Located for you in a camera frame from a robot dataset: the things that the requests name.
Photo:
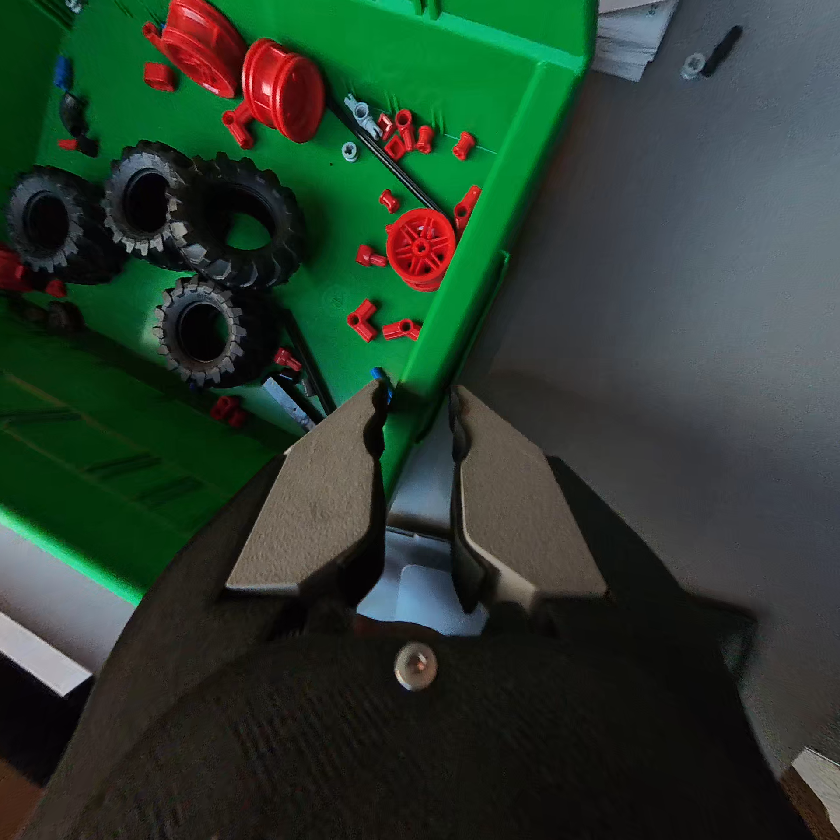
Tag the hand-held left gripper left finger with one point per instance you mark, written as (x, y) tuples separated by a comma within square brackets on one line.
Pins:
[(308, 505)]

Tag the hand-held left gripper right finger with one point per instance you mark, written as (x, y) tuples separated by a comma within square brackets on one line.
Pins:
[(525, 518)]

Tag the green plastic parts bin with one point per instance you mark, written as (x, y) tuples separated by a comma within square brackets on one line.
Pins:
[(334, 216)]

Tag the grey flat beam piece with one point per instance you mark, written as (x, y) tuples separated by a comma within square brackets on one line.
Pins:
[(289, 401)]

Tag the long black axle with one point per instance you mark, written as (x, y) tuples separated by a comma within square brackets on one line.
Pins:
[(394, 172), (308, 367)]

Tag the small blue pin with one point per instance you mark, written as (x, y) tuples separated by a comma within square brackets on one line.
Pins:
[(62, 72), (379, 375)]

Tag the scattered small red connectors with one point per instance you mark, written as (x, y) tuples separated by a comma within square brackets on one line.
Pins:
[(364, 320)]

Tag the black rubber toy tire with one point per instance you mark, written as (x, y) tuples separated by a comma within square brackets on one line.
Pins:
[(82, 256), (231, 308), (210, 257), (121, 172)]

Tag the red toy wheel rim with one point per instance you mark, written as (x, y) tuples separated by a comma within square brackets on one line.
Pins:
[(197, 46), (420, 249), (282, 88)]

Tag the light grey round bush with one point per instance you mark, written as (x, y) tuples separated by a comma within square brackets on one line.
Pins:
[(350, 152)]

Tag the light grey connector piece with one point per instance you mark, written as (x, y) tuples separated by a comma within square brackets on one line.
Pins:
[(364, 115)]

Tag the black curved panel piece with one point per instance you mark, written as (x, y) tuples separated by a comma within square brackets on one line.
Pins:
[(72, 108)]

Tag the open instruction booklet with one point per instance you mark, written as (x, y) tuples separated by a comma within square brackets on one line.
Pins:
[(630, 39)]

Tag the black pin with grey bush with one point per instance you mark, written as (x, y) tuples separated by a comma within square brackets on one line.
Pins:
[(720, 47)]

